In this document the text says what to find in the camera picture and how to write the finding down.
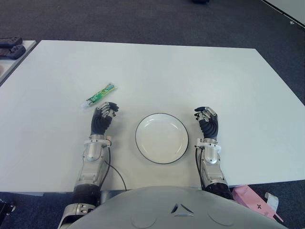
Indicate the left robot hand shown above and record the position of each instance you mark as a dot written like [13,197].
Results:
[101,124]

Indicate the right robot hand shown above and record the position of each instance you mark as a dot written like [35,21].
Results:
[210,127]

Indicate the green toothpaste tube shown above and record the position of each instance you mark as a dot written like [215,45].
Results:
[100,95]

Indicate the white plate black rim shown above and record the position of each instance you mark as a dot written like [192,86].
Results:
[162,139]

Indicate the pink cardboard box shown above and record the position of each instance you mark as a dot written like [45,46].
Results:
[250,198]

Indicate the grey robot torso shell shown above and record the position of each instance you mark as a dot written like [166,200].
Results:
[166,207]

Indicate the white paper slip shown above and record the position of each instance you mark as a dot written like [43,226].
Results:
[271,200]

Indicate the white side table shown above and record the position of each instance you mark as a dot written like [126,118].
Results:
[14,63]

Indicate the black game controller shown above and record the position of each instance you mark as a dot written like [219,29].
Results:
[12,52]
[10,41]

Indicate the black device on floor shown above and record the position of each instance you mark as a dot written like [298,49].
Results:
[6,206]

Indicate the white desk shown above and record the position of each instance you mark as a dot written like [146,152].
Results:
[288,9]

